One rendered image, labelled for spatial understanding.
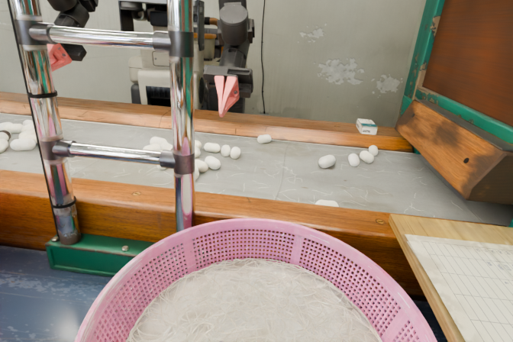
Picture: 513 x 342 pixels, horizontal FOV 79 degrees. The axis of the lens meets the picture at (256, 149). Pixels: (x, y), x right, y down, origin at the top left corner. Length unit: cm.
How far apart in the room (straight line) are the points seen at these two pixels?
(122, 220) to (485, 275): 40
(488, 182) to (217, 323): 35
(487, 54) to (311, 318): 49
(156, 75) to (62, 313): 93
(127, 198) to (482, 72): 57
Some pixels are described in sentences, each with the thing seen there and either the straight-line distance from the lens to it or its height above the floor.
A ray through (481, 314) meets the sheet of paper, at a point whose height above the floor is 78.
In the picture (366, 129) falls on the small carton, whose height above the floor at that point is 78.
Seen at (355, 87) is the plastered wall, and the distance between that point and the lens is 274.
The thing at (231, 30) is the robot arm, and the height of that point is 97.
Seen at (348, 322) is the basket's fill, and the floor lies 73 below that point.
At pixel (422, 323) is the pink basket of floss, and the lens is 31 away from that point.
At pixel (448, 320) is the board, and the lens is 31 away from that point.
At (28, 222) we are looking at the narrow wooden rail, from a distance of 52.
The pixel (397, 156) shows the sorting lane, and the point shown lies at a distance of 73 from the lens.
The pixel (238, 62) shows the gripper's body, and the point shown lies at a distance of 68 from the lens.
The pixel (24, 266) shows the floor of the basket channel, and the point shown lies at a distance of 52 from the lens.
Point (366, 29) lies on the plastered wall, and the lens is 271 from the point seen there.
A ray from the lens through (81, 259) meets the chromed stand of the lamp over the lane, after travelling 46.
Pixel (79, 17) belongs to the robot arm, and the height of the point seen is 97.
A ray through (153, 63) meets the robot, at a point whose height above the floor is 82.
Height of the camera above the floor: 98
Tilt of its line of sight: 22 degrees down
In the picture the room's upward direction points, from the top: 4 degrees clockwise
